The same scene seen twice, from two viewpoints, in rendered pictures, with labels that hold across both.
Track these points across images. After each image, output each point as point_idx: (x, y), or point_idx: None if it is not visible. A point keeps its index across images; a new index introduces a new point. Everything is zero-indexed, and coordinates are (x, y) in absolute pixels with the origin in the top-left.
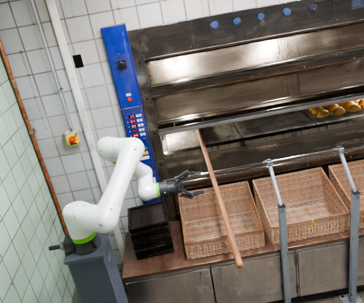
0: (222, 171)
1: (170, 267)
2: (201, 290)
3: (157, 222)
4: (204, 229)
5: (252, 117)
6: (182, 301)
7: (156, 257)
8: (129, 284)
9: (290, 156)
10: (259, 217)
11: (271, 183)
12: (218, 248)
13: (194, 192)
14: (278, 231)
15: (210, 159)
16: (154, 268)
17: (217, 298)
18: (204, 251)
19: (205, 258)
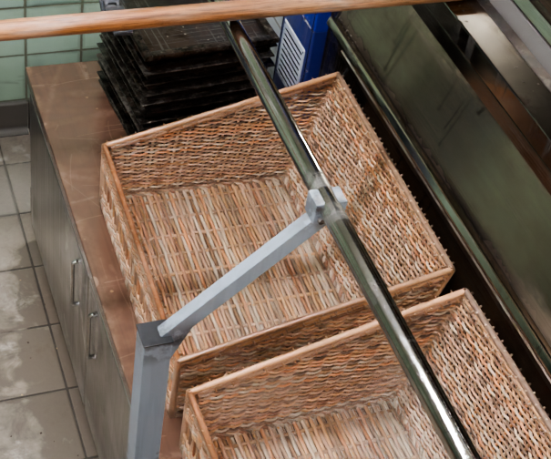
0: (239, 58)
1: (66, 163)
2: (76, 307)
3: (148, 36)
4: (268, 232)
5: (506, 13)
6: (61, 280)
7: (116, 127)
8: (31, 101)
9: (372, 272)
10: (237, 339)
11: (486, 374)
12: (157, 274)
13: (120, 9)
14: (193, 428)
15: (449, 67)
16: (64, 128)
17: (86, 375)
18: (116, 226)
19: (108, 245)
